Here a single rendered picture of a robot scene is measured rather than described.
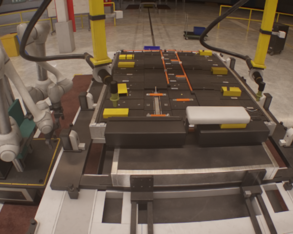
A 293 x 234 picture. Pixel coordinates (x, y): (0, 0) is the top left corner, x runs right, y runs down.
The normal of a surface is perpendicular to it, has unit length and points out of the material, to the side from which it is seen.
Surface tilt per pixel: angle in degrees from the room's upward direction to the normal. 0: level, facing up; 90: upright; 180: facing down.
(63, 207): 0
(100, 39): 90
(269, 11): 90
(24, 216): 0
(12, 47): 94
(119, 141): 90
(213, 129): 0
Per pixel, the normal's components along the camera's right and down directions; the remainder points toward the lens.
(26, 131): 0.00, -0.82
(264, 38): -0.24, 0.55
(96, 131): 0.00, 0.57
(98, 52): 0.47, 0.51
